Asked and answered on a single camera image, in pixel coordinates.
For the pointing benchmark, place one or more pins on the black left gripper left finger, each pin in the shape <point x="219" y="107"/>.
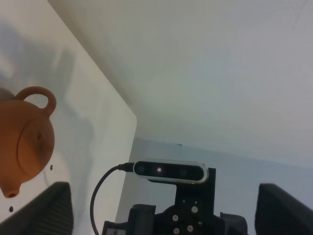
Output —
<point x="50" y="213"/>

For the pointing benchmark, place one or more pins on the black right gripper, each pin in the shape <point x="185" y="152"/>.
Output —
<point x="176" y="220"/>

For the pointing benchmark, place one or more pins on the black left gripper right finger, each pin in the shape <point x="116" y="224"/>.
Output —
<point x="279" y="213"/>

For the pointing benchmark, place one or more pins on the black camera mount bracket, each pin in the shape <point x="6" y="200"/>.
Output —
<point x="201" y="195"/>

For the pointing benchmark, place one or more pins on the grey depth camera bar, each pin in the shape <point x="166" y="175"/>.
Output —
<point x="172" y="172"/>

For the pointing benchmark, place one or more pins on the brown clay teapot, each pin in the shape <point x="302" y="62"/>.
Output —
<point x="26" y="137"/>

